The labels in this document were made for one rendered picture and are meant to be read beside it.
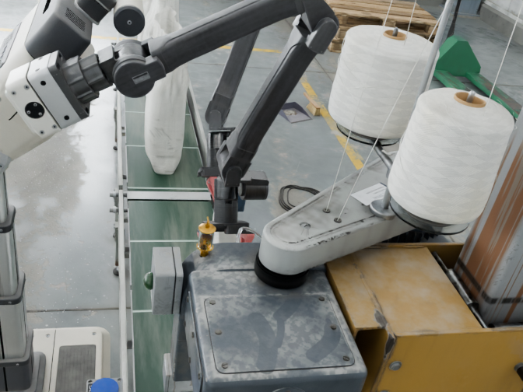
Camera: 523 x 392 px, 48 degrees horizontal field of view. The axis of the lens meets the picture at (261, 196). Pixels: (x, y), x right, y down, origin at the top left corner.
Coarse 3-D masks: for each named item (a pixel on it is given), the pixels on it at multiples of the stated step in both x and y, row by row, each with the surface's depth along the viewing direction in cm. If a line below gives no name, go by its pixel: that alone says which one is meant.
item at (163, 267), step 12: (156, 252) 98; (168, 252) 99; (180, 252) 99; (156, 264) 96; (168, 264) 96; (180, 264) 97; (156, 276) 94; (168, 276) 94; (180, 276) 95; (156, 288) 95; (168, 288) 96; (180, 288) 96; (156, 300) 97; (168, 300) 97; (180, 300) 98; (156, 312) 98; (168, 312) 99
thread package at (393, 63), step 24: (360, 48) 96; (384, 48) 94; (408, 48) 96; (336, 72) 104; (360, 72) 97; (384, 72) 95; (408, 72) 95; (432, 72) 99; (336, 96) 103; (360, 96) 99; (384, 96) 97; (408, 96) 98; (336, 120) 104; (360, 120) 100; (384, 120) 99; (408, 120) 100
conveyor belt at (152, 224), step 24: (144, 216) 267; (168, 216) 269; (192, 216) 272; (144, 240) 252; (168, 240) 255; (192, 240) 257; (144, 264) 239; (144, 288) 228; (144, 312) 217; (144, 336) 207; (168, 336) 209; (144, 360) 198; (144, 384) 190
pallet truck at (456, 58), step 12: (456, 12) 602; (456, 36) 614; (444, 48) 606; (456, 48) 602; (468, 48) 605; (444, 60) 604; (456, 60) 607; (468, 60) 610; (444, 72) 601; (456, 72) 611; (468, 72) 613; (444, 84) 584; (456, 84) 576; (480, 84) 590; (492, 84) 593; (492, 96) 572; (504, 96) 567; (516, 108) 545
